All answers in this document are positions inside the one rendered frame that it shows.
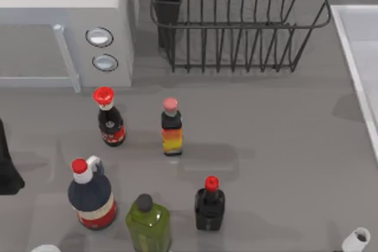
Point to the pink capped orange label bottle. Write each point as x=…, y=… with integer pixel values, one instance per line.
x=171, y=131

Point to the dark bottle with red spout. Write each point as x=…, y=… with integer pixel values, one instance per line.
x=110, y=125

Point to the small microwave knob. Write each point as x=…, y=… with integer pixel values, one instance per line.
x=104, y=62

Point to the black square bottle red cap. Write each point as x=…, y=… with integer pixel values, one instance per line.
x=209, y=207

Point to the large microwave knob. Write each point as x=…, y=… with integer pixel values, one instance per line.
x=99, y=37

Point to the green bottle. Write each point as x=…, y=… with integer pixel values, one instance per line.
x=149, y=228

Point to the microwave oven door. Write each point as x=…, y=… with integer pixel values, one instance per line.
x=26, y=51

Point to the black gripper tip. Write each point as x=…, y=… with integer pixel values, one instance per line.
x=7, y=169

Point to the white round object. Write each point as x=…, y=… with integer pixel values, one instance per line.
x=44, y=248

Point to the white cup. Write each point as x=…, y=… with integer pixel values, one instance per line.
x=355, y=240

